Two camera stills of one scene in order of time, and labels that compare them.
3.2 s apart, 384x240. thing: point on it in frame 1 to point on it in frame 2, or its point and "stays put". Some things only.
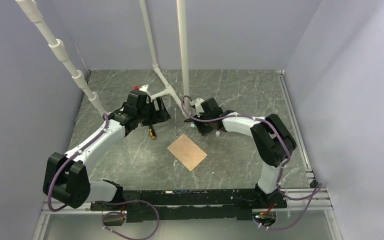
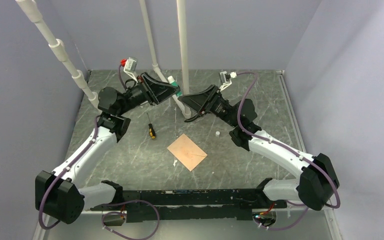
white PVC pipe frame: (31, 14) stays put
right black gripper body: (204, 127) to (215, 105)
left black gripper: (159, 115) to (155, 90)
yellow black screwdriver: (152, 132) stays put
